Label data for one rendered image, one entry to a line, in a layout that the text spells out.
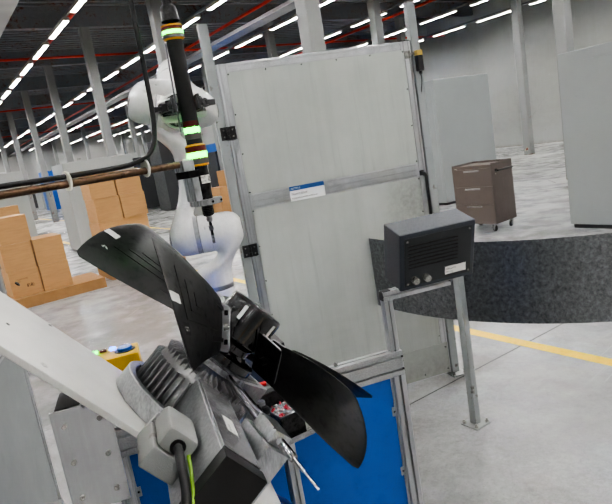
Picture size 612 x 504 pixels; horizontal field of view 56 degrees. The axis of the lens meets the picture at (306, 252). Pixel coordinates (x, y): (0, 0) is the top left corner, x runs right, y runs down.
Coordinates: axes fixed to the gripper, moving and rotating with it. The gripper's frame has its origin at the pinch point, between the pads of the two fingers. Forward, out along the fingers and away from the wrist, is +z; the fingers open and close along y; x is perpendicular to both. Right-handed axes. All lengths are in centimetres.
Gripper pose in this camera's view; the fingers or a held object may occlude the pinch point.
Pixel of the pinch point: (185, 103)
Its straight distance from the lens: 125.8
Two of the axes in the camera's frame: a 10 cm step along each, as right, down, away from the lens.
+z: 3.0, 1.4, -9.5
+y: -9.4, 2.1, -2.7
